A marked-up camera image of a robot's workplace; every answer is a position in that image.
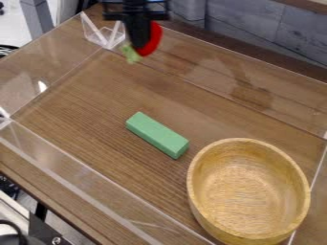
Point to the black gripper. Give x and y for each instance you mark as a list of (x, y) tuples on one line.
[(154, 9)]

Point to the red plush strawberry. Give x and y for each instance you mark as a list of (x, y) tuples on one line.
[(135, 54)]

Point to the green rectangular block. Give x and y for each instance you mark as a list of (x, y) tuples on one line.
[(158, 135)]

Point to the wooden bowl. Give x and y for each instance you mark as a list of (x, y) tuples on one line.
[(249, 192)]

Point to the grey table leg post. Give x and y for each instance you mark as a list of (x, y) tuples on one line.
[(38, 17)]

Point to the clear acrylic tray wall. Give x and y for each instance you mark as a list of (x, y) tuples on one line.
[(67, 95)]

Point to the black equipment with cable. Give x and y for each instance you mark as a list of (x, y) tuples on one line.
[(33, 233)]

